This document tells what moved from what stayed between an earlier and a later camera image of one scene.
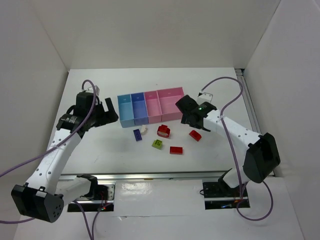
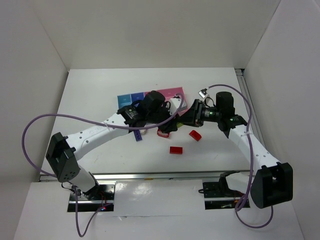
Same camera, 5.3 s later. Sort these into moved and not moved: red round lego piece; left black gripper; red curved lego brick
Moved: left black gripper
Not moved: red curved lego brick; red round lego piece
